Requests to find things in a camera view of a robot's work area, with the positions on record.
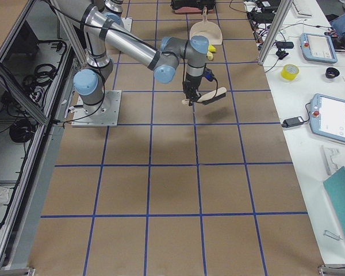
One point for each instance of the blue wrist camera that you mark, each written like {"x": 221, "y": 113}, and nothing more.
{"x": 209, "y": 75}

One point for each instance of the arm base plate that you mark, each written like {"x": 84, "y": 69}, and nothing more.
{"x": 126, "y": 23}
{"x": 106, "y": 115}

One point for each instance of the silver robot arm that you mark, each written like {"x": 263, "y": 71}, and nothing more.
{"x": 114, "y": 6}
{"x": 87, "y": 16}

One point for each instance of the beige hand brush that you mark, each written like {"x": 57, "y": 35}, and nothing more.
{"x": 210, "y": 97}

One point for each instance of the beige plastic dustpan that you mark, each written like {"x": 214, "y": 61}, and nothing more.
{"x": 207, "y": 29}

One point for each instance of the bin with black liner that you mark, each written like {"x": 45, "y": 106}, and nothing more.
{"x": 192, "y": 6}

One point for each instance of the aluminium frame post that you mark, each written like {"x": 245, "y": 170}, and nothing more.
{"x": 279, "y": 18}

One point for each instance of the blue teach pendant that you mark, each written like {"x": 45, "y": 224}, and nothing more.
{"x": 327, "y": 117}
{"x": 318, "y": 48}

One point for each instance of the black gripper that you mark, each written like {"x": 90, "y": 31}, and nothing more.
{"x": 192, "y": 81}

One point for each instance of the black power adapter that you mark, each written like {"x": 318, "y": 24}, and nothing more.
{"x": 293, "y": 122}

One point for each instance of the yellow tape roll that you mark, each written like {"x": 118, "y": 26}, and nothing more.
{"x": 289, "y": 72}

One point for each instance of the yellow sponge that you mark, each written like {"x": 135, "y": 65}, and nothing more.
{"x": 211, "y": 49}

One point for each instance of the blue teach pendant upper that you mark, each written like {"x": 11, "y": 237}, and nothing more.
{"x": 318, "y": 48}

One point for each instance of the blue teach pendant lower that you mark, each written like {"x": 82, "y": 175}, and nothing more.
{"x": 327, "y": 117}

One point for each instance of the black small bowl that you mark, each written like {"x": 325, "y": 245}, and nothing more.
{"x": 331, "y": 73}

